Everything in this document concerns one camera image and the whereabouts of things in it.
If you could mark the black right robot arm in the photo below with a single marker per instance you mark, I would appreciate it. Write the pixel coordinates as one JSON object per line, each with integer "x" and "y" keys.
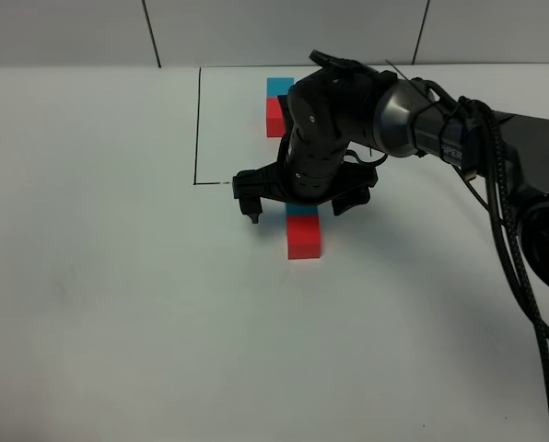
{"x": 346, "y": 102}

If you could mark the blue template cube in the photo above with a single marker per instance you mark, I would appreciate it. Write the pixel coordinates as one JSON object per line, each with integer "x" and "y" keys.
{"x": 278, "y": 86}

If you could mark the red template cube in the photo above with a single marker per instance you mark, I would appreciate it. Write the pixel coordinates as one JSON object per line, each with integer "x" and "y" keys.
{"x": 274, "y": 117}

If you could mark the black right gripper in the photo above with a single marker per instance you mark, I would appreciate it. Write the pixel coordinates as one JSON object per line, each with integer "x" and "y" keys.
{"x": 303, "y": 174}

